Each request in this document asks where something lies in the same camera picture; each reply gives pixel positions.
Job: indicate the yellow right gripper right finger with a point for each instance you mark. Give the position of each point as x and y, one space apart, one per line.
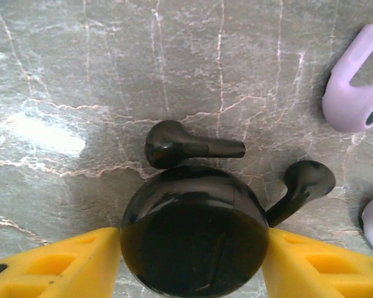
323 273

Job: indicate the black round earbud case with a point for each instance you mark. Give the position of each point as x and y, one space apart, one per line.
192 242

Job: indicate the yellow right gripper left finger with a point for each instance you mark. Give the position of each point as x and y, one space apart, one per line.
49 273

